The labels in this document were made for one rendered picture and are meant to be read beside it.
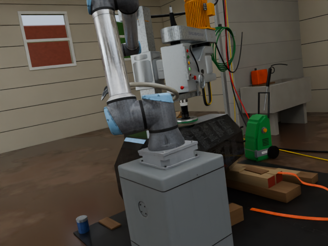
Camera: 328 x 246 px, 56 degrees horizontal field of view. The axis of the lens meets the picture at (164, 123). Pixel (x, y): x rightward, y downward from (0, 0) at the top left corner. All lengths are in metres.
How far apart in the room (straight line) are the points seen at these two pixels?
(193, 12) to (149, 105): 2.01
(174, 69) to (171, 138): 1.31
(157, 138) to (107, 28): 0.59
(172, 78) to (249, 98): 2.99
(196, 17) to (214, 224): 2.28
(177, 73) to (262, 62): 3.74
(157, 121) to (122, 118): 0.17
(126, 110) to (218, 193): 0.61
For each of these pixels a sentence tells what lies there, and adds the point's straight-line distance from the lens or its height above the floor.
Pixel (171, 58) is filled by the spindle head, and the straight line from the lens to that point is 2.73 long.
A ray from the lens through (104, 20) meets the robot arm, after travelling 1.60.
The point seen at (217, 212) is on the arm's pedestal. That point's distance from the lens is 1.61.
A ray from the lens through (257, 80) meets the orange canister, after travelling 5.82.
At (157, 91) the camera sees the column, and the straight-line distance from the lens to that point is 3.55.
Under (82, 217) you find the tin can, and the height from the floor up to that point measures 0.14.
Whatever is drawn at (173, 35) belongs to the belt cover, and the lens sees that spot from 2.70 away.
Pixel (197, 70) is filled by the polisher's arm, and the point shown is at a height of 1.28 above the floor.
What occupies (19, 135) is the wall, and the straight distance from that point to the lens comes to 8.44.
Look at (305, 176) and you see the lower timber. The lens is 3.40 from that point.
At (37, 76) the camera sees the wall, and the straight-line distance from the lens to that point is 8.57.
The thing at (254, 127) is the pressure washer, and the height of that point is 0.44.
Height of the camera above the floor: 1.28
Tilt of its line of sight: 9 degrees down
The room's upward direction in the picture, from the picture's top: 8 degrees counter-clockwise
